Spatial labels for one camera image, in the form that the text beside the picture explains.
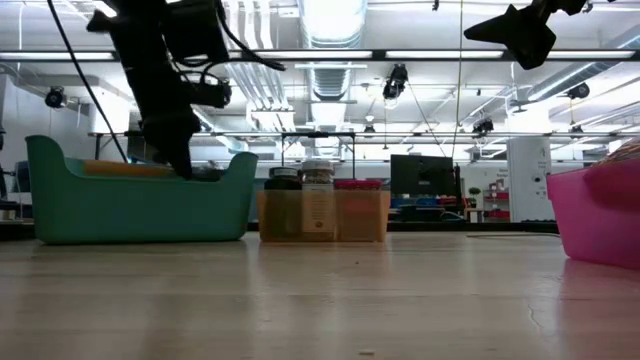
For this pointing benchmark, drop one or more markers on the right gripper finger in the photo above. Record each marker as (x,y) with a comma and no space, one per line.
(525,37)

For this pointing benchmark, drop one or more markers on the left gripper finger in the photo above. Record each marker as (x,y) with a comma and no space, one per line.
(175,145)

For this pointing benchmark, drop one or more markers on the green plastic bin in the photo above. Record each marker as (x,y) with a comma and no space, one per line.
(140,210)

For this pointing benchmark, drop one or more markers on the green-label glass spice jar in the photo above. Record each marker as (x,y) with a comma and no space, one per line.
(283,173)

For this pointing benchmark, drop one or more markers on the white-label bagel spice jar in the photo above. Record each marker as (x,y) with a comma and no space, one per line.
(317,172)

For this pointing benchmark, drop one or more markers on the smoked paprika tin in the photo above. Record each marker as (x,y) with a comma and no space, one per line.
(357,184)

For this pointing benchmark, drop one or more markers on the orange translucent plastic bin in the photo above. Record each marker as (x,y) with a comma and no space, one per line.
(370,220)

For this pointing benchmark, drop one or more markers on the black computer monitor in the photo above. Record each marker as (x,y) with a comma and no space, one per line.
(22,175)

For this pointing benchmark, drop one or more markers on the large black screen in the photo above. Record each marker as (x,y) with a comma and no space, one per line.
(425,175)

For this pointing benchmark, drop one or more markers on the red storage shelf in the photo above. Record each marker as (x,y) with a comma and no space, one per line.
(497,214)

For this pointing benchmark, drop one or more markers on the pink plastic tray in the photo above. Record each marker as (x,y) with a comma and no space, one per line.
(590,220)

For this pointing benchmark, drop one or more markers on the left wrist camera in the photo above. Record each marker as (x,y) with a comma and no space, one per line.
(197,27)

